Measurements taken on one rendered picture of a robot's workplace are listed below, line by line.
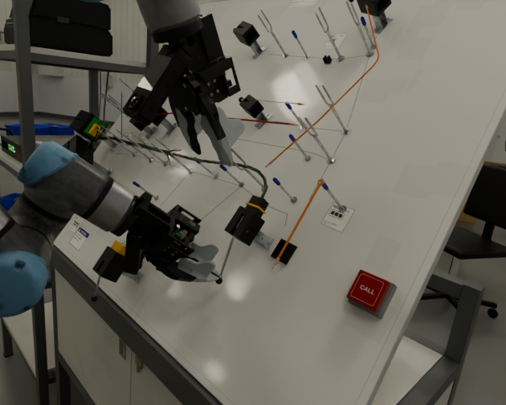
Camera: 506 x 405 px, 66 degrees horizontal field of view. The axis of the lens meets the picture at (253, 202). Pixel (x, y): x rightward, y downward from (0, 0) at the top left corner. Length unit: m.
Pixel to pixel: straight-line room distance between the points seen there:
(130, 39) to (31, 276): 12.21
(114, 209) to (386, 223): 0.44
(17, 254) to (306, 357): 0.44
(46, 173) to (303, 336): 0.47
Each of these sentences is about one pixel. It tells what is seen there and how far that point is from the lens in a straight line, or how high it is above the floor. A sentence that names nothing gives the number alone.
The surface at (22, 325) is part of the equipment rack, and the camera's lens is 2.19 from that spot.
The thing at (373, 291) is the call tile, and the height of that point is 1.12.
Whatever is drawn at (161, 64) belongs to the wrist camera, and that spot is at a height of 1.41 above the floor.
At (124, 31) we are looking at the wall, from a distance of 12.77.
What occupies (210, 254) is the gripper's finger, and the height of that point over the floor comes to 1.10.
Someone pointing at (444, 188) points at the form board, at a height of 1.27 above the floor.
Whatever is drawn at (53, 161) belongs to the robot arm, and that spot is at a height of 1.27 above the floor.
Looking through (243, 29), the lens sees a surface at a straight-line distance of 1.15.
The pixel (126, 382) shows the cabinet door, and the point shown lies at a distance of 1.18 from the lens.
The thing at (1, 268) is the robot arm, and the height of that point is 1.18.
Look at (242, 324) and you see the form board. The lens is 0.75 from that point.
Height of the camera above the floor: 1.39
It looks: 16 degrees down
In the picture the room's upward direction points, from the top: 6 degrees clockwise
